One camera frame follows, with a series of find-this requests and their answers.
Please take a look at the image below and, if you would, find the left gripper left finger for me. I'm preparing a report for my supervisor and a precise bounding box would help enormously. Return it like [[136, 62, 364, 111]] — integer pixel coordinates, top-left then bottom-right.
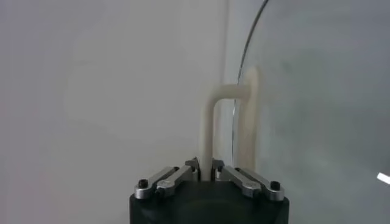
[[134, 157, 200, 200]]

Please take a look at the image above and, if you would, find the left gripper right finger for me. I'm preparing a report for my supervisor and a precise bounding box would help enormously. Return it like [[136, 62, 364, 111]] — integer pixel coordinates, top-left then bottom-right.
[[212, 158, 285, 201]]

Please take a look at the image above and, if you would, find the glass lid with cream handle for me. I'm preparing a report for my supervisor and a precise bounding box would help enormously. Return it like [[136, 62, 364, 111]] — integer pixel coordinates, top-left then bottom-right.
[[199, 0, 390, 224]]

